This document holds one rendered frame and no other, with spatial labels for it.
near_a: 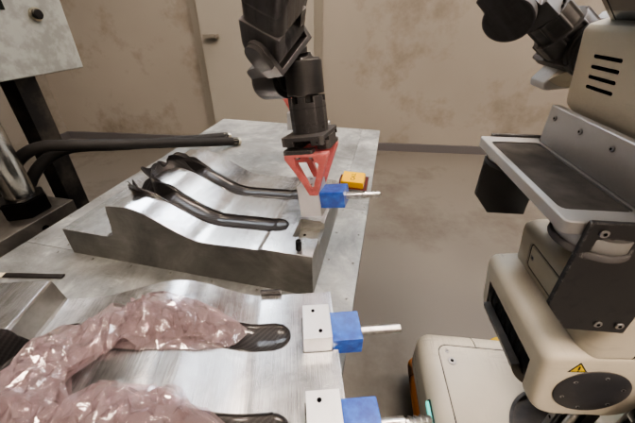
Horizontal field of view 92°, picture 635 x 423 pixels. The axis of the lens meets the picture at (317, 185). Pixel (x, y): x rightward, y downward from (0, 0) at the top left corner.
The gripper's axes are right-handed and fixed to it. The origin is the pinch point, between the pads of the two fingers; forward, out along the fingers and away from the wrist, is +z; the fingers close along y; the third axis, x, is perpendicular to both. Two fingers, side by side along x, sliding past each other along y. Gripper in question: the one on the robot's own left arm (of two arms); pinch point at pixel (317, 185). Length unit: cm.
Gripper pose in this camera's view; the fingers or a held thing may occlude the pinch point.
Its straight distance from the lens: 51.8
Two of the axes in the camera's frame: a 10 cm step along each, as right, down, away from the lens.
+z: 1.2, 9.4, 3.2
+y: -2.5, 3.4, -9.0
